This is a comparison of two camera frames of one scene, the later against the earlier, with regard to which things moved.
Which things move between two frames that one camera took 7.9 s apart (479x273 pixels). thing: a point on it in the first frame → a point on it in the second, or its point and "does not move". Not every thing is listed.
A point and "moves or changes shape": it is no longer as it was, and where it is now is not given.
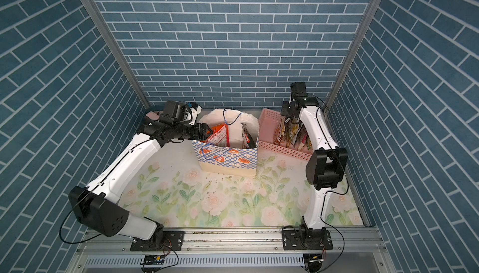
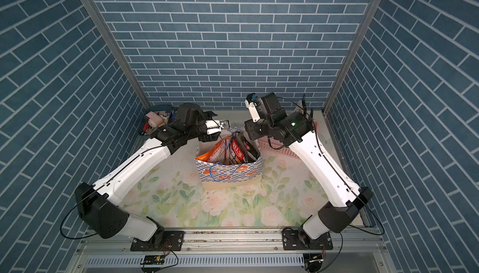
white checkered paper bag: x=234 y=160 → x=218 y=176
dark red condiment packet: x=247 y=141 moves or changes shape
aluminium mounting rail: x=237 y=250 does not move
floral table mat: x=181 y=193 does not move
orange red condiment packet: x=219 y=136 moves or changes shape
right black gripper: x=284 y=111 → x=249 y=126
